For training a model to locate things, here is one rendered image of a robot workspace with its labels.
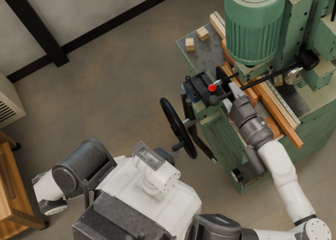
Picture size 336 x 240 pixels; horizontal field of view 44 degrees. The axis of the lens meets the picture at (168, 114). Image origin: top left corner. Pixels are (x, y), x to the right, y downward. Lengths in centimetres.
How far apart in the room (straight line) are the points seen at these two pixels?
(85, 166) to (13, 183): 149
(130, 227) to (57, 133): 182
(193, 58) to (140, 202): 84
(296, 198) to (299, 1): 57
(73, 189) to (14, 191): 145
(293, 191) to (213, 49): 76
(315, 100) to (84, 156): 102
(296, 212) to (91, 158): 60
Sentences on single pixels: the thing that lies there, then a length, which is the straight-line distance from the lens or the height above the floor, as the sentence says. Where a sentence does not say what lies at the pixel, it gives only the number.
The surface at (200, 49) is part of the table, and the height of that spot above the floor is 90.
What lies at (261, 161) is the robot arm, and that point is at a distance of 131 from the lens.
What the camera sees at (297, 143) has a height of 94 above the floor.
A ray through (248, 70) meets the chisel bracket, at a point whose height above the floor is 103.
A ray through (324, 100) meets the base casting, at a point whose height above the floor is 80.
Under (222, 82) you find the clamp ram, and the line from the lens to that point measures 164.
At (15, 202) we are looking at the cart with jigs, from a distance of 258.
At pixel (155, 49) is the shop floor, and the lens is 290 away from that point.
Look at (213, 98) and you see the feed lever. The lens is 131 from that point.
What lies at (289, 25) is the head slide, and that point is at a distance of 138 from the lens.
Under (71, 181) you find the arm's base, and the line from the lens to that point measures 115.
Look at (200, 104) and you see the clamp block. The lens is 160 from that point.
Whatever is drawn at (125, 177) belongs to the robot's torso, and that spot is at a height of 134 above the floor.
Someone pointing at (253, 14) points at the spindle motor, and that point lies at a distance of 120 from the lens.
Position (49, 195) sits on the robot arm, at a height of 121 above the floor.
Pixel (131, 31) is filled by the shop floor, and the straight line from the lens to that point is 302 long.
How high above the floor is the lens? 241
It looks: 65 degrees down
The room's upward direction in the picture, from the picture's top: 20 degrees counter-clockwise
